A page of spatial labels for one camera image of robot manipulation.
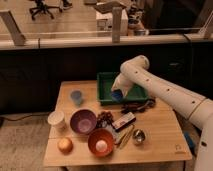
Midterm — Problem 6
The green plastic tray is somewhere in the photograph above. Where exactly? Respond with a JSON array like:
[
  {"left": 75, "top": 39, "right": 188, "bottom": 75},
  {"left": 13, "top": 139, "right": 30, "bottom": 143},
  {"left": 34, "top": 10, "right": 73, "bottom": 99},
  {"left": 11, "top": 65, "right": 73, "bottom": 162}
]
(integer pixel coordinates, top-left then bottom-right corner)
[{"left": 97, "top": 72, "right": 148, "bottom": 106}]

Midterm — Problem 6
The dark red cable bundle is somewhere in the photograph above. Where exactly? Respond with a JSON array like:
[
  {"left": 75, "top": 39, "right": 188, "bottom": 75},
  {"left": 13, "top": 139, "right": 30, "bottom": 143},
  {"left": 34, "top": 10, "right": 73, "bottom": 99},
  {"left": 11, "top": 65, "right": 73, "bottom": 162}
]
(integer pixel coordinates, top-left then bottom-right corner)
[{"left": 121, "top": 97, "right": 157, "bottom": 115}]

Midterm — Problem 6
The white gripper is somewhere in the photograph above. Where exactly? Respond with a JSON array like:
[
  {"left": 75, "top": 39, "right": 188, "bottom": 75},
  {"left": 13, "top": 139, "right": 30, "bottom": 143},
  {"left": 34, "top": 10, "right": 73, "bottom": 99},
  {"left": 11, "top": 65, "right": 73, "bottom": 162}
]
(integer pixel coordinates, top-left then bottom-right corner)
[{"left": 111, "top": 73, "right": 134, "bottom": 97}]

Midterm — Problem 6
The white paper cup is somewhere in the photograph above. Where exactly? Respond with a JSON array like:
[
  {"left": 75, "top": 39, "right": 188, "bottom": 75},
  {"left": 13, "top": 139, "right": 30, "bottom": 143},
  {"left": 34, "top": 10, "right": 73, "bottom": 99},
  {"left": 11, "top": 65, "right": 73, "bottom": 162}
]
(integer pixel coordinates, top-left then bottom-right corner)
[{"left": 47, "top": 111, "right": 66, "bottom": 131}]

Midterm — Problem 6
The blue object on floor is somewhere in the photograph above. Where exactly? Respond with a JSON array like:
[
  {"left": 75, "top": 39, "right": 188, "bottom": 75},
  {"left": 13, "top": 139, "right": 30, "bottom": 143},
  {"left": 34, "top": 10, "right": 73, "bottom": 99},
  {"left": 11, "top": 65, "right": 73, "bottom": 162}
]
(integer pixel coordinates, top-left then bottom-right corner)
[{"left": 183, "top": 132, "right": 195, "bottom": 149}]

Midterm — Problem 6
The orange bowl with egg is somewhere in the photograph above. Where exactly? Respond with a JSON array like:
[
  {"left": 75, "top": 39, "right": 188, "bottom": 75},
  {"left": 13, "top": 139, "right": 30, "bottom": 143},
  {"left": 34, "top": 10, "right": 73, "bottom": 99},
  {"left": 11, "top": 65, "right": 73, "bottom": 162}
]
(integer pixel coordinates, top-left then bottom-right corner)
[{"left": 88, "top": 128, "right": 114, "bottom": 157}]

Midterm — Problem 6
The yellow banana peel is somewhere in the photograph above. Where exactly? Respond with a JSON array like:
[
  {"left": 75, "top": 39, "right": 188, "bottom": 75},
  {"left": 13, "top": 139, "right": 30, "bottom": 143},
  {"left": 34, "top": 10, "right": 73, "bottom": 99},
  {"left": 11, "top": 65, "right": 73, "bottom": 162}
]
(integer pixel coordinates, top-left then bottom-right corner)
[{"left": 115, "top": 125, "right": 135, "bottom": 149}]

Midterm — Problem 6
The bunch of dark grapes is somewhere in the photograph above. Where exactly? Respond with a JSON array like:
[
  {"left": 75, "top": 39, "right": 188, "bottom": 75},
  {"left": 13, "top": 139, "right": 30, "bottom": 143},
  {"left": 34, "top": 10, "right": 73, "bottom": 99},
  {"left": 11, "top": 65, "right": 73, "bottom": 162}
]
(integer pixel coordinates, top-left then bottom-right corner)
[{"left": 97, "top": 111, "right": 114, "bottom": 128}]

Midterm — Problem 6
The white cardboard box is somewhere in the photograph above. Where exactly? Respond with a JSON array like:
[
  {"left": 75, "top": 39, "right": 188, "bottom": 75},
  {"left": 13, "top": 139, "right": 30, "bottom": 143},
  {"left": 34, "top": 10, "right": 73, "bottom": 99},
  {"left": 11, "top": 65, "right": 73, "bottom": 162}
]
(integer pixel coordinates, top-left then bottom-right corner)
[{"left": 94, "top": 1, "right": 128, "bottom": 36}]

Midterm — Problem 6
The shiny metal cup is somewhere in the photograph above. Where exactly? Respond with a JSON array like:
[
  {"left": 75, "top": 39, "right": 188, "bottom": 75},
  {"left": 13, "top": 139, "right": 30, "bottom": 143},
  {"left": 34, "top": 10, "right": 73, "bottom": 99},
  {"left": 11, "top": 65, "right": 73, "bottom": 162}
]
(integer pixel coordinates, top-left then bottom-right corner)
[{"left": 132, "top": 129, "right": 146, "bottom": 145}]

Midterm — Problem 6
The purple bowl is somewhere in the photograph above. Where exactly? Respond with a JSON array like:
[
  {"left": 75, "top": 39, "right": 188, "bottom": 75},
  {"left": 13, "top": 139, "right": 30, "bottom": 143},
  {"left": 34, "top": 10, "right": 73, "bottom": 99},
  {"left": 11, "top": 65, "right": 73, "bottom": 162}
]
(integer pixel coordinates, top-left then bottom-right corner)
[{"left": 70, "top": 109, "right": 97, "bottom": 135}]

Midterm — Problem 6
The blue plastic cup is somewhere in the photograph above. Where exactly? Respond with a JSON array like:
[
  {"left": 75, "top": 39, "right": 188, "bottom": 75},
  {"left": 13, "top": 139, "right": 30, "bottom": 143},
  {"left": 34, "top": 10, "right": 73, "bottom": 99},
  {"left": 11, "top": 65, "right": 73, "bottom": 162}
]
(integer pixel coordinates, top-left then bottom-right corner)
[{"left": 70, "top": 90, "right": 83, "bottom": 106}]

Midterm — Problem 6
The yellow round fruit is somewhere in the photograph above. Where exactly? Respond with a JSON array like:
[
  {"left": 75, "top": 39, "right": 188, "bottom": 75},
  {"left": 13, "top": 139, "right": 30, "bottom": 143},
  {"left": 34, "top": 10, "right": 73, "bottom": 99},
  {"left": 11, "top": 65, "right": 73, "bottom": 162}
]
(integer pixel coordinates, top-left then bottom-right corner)
[{"left": 57, "top": 137, "right": 73, "bottom": 154}]

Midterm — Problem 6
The wooden table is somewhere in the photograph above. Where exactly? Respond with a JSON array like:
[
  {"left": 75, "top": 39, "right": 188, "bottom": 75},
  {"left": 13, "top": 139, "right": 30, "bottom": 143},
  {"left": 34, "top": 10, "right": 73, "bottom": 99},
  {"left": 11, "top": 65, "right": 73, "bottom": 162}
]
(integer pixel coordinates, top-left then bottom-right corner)
[{"left": 42, "top": 78, "right": 193, "bottom": 168}]

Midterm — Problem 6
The black office chair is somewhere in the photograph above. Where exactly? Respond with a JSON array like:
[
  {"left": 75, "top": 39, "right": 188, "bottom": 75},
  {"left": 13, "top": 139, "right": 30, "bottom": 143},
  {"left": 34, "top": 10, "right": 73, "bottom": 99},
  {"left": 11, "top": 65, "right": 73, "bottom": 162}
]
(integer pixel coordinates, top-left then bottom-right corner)
[{"left": 29, "top": 0, "right": 62, "bottom": 21}]

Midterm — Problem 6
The black white rectangular box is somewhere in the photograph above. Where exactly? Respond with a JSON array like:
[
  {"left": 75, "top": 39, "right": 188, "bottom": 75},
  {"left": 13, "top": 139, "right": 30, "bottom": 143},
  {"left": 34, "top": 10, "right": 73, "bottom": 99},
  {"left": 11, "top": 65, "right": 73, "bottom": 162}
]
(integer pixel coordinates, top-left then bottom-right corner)
[{"left": 112, "top": 112, "right": 136, "bottom": 131}]

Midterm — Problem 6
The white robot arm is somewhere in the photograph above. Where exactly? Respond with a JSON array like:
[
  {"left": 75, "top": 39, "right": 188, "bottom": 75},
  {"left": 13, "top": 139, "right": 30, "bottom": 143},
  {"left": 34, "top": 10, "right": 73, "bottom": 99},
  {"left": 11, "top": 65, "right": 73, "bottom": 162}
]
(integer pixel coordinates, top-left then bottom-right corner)
[{"left": 111, "top": 55, "right": 213, "bottom": 171}]

